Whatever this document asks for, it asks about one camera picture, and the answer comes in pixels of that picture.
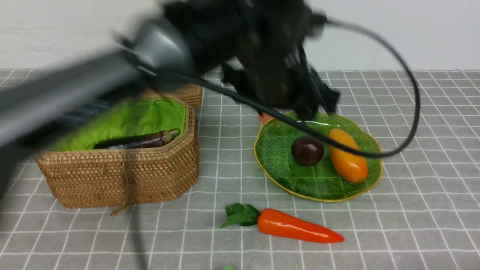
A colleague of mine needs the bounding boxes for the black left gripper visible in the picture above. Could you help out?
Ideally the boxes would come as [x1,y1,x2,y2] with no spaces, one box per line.
[221,38,341,121]

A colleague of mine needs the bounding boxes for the dark purple toy plum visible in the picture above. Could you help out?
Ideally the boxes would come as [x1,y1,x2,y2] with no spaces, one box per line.
[290,136,324,166]

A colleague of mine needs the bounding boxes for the yellow-orange toy mango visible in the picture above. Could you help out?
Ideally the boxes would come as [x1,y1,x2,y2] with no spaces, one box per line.
[328,129,368,183]

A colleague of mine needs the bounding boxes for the purple toy eggplant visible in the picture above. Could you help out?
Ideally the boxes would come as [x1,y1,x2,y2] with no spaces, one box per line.
[93,128,180,149]

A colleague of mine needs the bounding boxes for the orange toy carrot green leaves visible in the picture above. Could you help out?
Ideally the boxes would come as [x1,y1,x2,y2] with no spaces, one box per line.
[220,203,345,244]

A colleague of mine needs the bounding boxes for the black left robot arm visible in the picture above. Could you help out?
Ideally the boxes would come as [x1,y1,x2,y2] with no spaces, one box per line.
[1,0,341,194]

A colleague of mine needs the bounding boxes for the small orange foam cube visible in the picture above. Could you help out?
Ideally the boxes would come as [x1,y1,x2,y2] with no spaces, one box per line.
[258,112,274,125]

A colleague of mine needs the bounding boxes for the woven wicker basket lid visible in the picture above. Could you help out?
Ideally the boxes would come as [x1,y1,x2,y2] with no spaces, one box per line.
[139,84,203,108]

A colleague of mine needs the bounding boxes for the green leaf-shaped glass plate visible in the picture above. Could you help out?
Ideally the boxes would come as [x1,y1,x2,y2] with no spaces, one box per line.
[253,119,383,203]

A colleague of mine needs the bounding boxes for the woven wicker basket green lining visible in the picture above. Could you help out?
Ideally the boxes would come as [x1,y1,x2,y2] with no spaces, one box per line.
[34,96,200,209]

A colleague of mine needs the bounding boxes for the grey checked tablecloth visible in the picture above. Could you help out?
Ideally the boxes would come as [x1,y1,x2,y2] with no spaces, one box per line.
[0,70,480,270]

